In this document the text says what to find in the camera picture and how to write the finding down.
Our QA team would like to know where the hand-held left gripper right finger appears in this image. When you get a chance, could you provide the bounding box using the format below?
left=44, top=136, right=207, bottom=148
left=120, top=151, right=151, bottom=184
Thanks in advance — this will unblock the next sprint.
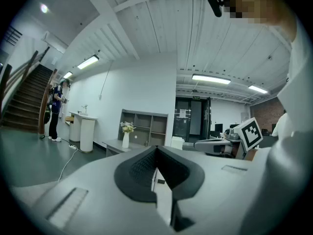
left=156, top=145, right=269, bottom=235

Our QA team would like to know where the pastel flower bouquet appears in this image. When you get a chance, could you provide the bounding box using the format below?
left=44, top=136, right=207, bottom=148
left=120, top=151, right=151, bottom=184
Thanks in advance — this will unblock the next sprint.
left=120, top=121, right=136, bottom=134

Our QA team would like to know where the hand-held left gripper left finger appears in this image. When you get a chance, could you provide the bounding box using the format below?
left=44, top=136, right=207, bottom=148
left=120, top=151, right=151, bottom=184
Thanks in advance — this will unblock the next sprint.
left=30, top=145, right=176, bottom=235

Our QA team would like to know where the black head-worn camera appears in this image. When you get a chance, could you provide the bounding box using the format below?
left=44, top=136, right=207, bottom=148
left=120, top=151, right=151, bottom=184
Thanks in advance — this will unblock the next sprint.
left=207, top=0, right=225, bottom=18

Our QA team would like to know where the white cylindrical bin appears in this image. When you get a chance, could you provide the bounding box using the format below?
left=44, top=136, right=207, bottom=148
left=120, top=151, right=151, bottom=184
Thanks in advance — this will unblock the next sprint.
left=68, top=111, right=99, bottom=153

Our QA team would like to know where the person's white t-shirt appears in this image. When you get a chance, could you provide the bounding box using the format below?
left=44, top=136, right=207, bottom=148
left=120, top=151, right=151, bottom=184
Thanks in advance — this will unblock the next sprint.
left=275, top=16, right=313, bottom=148

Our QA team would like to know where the grey open shelf unit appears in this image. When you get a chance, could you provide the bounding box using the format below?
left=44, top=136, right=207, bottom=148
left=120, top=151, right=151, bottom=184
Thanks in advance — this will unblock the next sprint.
left=117, top=108, right=169, bottom=147

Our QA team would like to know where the white ceramic vase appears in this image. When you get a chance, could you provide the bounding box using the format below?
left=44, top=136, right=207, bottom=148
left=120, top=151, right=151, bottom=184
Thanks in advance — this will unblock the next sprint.
left=121, top=131, right=130, bottom=149

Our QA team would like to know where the white box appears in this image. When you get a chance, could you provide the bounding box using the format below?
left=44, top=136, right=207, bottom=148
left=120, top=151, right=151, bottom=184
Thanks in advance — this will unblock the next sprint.
left=170, top=136, right=185, bottom=151

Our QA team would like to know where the person's head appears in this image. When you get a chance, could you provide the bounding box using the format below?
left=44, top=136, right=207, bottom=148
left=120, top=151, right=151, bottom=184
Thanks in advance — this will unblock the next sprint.
left=224, top=0, right=298, bottom=43

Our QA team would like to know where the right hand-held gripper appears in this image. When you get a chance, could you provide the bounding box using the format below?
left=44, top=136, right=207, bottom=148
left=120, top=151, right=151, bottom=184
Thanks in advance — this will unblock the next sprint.
left=194, top=117, right=264, bottom=160

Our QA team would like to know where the black glass door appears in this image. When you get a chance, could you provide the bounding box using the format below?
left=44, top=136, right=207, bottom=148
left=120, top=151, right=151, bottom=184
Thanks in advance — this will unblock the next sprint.
left=174, top=96, right=212, bottom=143

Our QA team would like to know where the person's right forearm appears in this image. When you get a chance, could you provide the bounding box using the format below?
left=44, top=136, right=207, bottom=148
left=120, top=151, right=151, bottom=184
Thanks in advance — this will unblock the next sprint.
left=244, top=148, right=258, bottom=162

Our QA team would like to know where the white power cable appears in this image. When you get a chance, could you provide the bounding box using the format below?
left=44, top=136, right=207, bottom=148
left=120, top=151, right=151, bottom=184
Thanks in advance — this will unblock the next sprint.
left=57, top=147, right=79, bottom=184

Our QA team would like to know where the wooden staircase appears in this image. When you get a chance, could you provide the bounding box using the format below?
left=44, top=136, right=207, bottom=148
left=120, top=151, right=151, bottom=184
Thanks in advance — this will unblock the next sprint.
left=0, top=45, right=58, bottom=136

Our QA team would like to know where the grey wooden cabinet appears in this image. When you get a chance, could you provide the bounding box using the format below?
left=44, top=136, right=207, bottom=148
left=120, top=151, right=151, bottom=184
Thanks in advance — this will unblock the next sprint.
left=102, top=139, right=157, bottom=159

